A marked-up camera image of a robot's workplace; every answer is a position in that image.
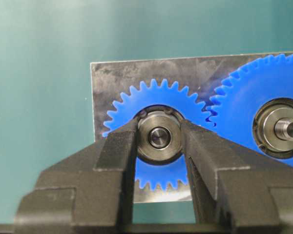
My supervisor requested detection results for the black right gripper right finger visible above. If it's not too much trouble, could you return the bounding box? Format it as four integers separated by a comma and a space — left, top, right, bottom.
181, 120, 293, 234

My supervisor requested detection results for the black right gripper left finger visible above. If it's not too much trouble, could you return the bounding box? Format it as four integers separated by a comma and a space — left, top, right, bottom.
14, 119, 138, 234

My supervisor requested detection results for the metal washer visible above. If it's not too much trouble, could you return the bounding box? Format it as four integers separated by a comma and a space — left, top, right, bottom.
138, 111, 183, 165

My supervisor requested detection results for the threaded steel shaft large gear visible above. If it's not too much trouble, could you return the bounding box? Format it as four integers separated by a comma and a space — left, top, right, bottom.
274, 118, 293, 141

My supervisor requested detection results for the threaded steel shaft small gear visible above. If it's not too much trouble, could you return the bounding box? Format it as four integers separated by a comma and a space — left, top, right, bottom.
148, 127, 171, 149

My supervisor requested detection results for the large blue plastic gear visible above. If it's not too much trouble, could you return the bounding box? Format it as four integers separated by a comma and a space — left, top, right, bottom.
209, 54, 293, 165

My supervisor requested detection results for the small blue plastic gear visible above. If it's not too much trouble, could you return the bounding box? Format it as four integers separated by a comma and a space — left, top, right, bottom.
102, 79, 213, 190

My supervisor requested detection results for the metal base plate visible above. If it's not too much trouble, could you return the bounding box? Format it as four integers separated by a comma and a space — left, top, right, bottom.
89, 51, 293, 203

